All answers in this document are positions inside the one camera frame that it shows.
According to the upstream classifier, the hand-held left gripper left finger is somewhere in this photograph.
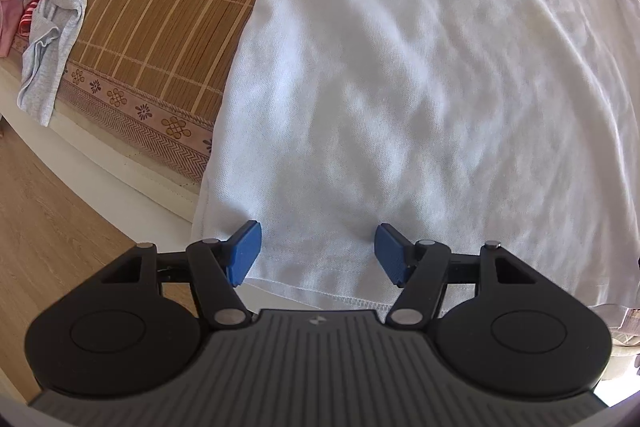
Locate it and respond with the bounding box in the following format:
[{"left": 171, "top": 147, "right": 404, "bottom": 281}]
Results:
[{"left": 99, "top": 220, "right": 264, "bottom": 329}]

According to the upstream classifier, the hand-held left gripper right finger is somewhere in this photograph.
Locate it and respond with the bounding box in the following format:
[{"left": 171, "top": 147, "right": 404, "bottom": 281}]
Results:
[{"left": 373, "top": 222, "right": 542, "bottom": 329}]

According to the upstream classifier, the white polo shirt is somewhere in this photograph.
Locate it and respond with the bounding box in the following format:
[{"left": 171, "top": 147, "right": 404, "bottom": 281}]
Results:
[{"left": 190, "top": 0, "right": 640, "bottom": 314}]

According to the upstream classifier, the brown bamboo mat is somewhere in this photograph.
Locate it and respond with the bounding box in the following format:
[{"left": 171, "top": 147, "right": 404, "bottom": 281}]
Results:
[{"left": 11, "top": 0, "right": 292, "bottom": 184}]

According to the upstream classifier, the light grey garment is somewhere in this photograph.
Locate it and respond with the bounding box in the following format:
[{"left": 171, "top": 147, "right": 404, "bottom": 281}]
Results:
[{"left": 16, "top": 0, "right": 137, "bottom": 128}]

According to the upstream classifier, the red striped cloth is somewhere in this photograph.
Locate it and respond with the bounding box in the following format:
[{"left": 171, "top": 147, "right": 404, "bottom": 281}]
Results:
[{"left": 17, "top": 0, "right": 50, "bottom": 36}]

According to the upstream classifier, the white bed frame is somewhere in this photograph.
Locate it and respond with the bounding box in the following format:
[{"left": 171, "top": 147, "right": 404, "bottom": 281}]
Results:
[{"left": 0, "top": 57, "right": 202, "bottom": 230}]

